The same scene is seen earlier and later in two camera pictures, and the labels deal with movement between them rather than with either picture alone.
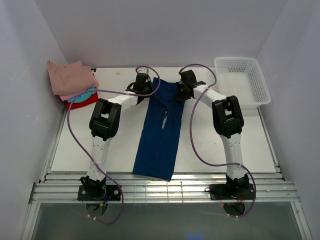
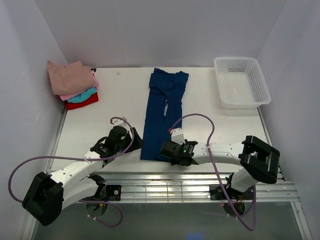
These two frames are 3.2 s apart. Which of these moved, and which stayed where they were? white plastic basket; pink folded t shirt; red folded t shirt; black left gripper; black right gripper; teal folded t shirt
Moved: black left gripper; black right gripper
Stayed: red folded t shirt; pink folded t shirt; white plastic basket; teal folded t shirt
